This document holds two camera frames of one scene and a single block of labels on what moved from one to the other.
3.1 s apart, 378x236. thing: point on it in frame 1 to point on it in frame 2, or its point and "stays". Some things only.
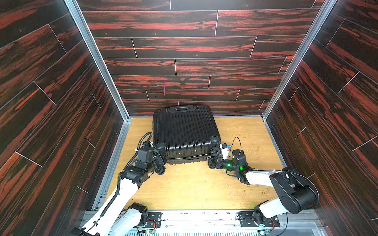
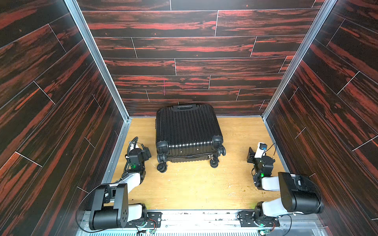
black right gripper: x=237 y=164 to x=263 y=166
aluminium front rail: x=225 y=222 stays
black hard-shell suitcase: x=189 y=134 stays
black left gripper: x=161 y=161 to x=145 y=154
